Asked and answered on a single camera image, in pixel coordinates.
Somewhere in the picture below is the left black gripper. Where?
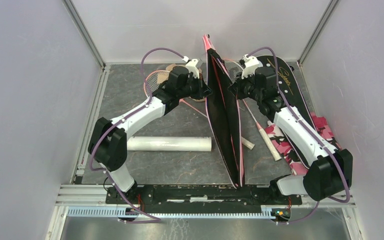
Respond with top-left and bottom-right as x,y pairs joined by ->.
177,73 -> 213,101

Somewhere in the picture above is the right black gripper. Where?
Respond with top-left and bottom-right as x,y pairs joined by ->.
229,70 -> 264,102

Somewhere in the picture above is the pink frame badminton racket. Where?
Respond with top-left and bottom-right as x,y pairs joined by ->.
224,59 -> 282,161

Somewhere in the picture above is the pink SPORT racket bag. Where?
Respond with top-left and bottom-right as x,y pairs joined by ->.
202,34 -> 245,189

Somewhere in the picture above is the black SPORT racket bag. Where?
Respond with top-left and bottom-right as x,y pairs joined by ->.
256,54 -> 344,167

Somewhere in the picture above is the white shuttlecock tube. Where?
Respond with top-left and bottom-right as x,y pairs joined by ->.
127,136 -> 212,152

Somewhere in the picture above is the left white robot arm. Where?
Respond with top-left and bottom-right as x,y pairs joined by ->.
87,66 -> 212,204

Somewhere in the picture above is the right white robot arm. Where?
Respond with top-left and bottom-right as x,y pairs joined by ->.
231,65 -> 353,204

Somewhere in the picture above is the beige cloth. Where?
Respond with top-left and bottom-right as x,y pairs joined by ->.
156,63 -> 205,102

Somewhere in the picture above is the pink camouflage cloth bag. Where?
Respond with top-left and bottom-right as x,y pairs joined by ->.
264,112 -> 342,176

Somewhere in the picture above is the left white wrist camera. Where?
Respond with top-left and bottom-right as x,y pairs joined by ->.
185,58 -> 202,79

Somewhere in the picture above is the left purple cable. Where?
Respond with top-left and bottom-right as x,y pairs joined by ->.
89,47 -> 190,224

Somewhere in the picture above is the white racket handle left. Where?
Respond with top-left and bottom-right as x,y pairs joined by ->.
241,137 -> 255,150

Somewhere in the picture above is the white racket handle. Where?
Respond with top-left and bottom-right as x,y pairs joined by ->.
258,126 -> 282,161
241,137 -> 255,150

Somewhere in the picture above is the white racket handle right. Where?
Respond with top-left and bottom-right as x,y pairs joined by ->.
258,126 -> 282,161

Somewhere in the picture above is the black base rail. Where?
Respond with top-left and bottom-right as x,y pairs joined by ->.
105,184 -> 303,215

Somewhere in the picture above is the white toothed cable duct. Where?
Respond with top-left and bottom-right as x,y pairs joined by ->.
66,206 -> 276,220

